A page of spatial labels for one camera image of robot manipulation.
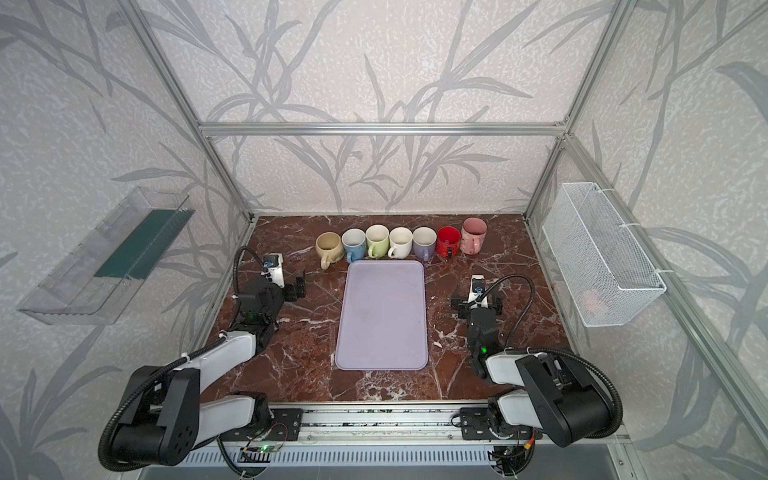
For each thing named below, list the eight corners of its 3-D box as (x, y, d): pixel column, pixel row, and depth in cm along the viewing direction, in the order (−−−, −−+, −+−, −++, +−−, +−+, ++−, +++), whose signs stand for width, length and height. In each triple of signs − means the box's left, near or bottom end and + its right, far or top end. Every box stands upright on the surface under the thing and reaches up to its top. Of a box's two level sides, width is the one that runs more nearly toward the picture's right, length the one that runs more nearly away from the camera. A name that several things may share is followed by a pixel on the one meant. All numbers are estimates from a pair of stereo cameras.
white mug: (389, 265, 106) (388, 249, 99) (390, 242, 113) (389, 225, 106) (412, 265, 106) (412, 249, 99) (411, 242, 113) (412, 226, 106)
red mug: (437, 263, 108) (439, 248, 101) (435, 241, 115) (437, 226, 108) (459, 263, 108) (462, 248, 101) (455, 241, 115) (459, 226, 108)
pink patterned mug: (461, 264, 108) (467, 243, 99) (457, 238, 116) (462, 217, 107) (484, 264, 108) (491, 243, 99) (479, 238, 116) (485, 217, 107)
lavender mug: (413, 265, 108) (413, 250, 101) (412, 241, 115) (413, 226, 108) (435, 265, 108) (437, 250, 101) (433, 241, 115) (435, 226, 108)
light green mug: (366, 265, 107) (363, 249, 100) (368, 240, 114) (366, 224, 107) (387, 265, 107) (386, 249, 100) (388, 240, 114) (387, 224, 107)
